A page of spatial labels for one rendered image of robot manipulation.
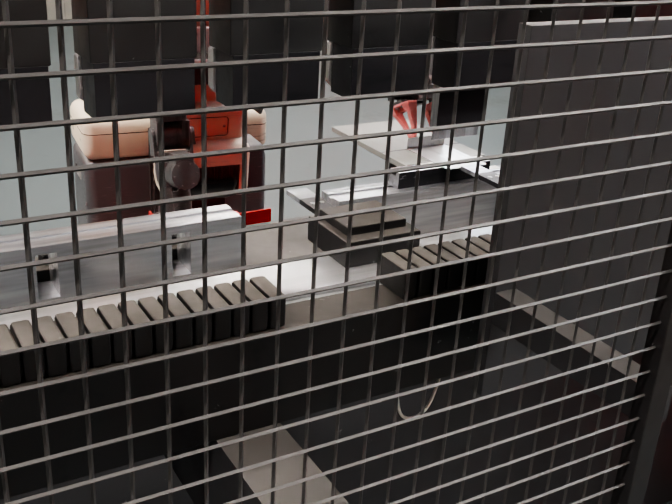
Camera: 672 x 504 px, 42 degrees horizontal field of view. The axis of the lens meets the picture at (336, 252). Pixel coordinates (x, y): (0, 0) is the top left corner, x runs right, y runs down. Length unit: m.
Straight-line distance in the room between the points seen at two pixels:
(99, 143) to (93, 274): 1.24
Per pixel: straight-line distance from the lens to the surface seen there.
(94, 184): 2.59
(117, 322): 0.93
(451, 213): 1.62
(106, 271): 1.35
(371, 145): 1.68
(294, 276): 1.16
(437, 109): 1.55
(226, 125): 2.35
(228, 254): 1.41
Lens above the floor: 1.48
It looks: 23 degrees down
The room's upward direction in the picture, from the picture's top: 3 degrees clockwise
